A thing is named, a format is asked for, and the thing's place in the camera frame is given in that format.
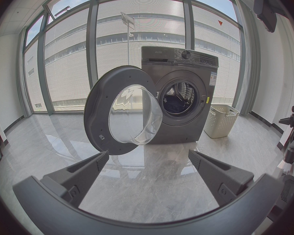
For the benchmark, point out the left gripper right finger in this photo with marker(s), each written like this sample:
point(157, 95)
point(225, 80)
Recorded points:
point(216, 174)

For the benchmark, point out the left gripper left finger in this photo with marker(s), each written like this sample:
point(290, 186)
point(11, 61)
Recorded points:
point(84, 174)

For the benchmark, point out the cream laundry basket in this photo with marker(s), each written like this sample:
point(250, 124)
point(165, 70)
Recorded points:
point(220, 122)

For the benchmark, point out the washing machine door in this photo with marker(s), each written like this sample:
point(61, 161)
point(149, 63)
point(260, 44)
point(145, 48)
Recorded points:
point(101, 99)

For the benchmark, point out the heap of dark clothes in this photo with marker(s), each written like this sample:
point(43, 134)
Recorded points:
point(172, 108)

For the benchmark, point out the grey washing machine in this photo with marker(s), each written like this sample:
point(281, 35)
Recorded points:
point(201, 82)

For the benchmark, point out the window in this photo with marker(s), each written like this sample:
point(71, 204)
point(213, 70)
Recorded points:
point(71, 65)

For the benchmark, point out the grey curtain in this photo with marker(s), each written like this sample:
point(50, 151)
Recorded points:
point(248, 65)

